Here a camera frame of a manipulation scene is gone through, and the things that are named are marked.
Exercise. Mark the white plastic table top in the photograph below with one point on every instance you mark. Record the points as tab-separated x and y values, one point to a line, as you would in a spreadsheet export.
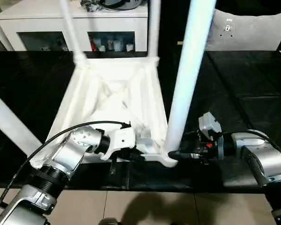
112	77

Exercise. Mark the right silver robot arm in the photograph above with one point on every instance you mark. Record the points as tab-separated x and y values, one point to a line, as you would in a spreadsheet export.
267	161

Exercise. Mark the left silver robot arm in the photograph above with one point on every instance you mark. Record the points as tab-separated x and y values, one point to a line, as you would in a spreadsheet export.
68	152

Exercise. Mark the black work surface mat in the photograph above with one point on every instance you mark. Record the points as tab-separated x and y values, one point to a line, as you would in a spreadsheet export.
248	93

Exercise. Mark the white cup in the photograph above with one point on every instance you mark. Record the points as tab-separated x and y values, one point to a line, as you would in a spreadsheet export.
129	48
101	48

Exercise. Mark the red bottle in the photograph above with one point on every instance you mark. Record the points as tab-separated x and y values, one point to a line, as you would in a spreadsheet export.
93	45

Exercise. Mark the grey pillow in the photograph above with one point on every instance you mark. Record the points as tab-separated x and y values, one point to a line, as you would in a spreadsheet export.
248	30

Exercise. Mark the black cabinet with orange label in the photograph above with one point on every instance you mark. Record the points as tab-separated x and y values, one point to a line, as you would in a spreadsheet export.
171	23

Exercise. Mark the black tangled item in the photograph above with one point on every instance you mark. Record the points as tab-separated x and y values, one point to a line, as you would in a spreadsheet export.
90	5

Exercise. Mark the white sideboard with glass doors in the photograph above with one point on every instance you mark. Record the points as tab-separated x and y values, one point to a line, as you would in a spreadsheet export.
37	23

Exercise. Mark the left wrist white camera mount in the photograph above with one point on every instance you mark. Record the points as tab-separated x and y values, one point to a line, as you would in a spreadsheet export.
123	140

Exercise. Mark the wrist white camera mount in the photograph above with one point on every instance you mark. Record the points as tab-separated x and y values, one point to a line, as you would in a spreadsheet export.
123	140
208	122

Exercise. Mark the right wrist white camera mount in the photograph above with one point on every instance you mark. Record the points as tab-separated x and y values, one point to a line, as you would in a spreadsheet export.
208	122

